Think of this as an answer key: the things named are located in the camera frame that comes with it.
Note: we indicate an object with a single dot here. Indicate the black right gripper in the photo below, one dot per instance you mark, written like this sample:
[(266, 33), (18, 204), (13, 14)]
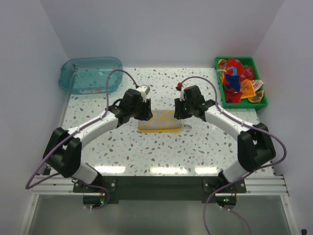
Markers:
[(179, 113)]

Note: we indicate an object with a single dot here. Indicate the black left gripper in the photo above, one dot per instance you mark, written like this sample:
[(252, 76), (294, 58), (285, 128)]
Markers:
[(146, 113)]

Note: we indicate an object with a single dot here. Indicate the yellow grey patterned towel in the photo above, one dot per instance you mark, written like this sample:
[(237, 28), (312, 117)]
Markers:
[(162, 121)]

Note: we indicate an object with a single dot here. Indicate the red patterned towel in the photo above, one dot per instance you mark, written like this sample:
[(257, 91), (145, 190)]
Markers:
[(235, 67)]

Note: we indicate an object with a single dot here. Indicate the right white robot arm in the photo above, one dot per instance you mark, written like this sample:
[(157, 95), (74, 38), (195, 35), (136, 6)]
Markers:
[(254, 145)]

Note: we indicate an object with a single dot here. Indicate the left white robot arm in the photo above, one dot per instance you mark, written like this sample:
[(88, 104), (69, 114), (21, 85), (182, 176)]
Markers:
[(64, 149)]

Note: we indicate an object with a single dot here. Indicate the blue red towel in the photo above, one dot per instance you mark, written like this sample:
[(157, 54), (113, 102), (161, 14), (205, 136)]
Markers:
[(232, 91)]

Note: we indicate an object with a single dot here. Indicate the orange patterned towel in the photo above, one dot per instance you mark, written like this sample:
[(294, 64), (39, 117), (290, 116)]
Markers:
[(252, 90)]

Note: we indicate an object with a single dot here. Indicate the teal transparent plastic bin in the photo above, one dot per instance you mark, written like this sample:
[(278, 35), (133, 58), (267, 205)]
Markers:
[(96, 75)]

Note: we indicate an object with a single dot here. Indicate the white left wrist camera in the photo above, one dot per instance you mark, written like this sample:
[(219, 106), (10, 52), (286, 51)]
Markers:
[(144, 91)]

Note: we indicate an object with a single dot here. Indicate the black metal base rail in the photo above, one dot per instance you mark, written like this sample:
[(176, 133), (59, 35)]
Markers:
[(147, 188)]

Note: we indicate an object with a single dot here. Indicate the aluminium frame rail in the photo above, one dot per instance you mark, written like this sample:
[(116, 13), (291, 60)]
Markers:
[(252, 185)]

